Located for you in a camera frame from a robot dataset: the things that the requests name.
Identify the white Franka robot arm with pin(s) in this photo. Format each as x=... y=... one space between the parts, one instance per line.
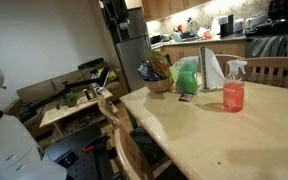
x=7 y=143

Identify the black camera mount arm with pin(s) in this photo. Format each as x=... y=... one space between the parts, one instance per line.
x=50 y=96

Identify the small potted plant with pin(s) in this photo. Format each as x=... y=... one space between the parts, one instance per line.
x=69 y=99

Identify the wooden kitchen counter cabinets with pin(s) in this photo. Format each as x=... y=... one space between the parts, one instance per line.
x=190 y=50

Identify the stainless steel refrigerator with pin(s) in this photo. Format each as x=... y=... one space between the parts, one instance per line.
x=134 y=60

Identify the kitchen faucet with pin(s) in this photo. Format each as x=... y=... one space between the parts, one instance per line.
x=192 y=26

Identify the white countertop appliance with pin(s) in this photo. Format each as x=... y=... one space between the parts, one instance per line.
x=239 y=26

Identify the wooden bowl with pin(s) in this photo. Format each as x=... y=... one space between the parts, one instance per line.
x=159 y=86

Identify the pink liquid spray bottle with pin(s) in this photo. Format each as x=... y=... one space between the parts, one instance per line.
x=233 y=96

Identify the yellow cushion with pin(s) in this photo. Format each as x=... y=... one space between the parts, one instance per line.
x=108 y=75

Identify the black stereo camera bar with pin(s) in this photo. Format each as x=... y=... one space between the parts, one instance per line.
x=90 y=63

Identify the black kitchen stove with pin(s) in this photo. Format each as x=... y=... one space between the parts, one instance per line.
x=277 y=16

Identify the wooden upper cabinets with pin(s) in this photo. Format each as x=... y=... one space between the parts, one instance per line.
x=164 y=8

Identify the green orange snack bag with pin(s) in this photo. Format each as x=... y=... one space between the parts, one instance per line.
x=159 y=65

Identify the black perforated robot stand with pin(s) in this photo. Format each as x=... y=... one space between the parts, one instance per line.
x=74 y=160

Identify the black coffee maker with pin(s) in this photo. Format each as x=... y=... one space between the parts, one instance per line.
x=226 y=25

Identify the teal cup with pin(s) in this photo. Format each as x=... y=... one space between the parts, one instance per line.
x=177 y=36

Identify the brown sofa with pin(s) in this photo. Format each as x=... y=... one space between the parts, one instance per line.
x=37 y=90

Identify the wooden coffee table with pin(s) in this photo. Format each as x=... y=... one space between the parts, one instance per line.
x=57 y=113

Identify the small dark snack packet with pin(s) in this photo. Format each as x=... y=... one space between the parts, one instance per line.
x=186 y=97

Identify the blue snack bag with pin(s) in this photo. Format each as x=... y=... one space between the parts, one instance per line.
x=146 y=71

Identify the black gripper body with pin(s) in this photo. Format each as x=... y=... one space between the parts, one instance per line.
x=114 y=15

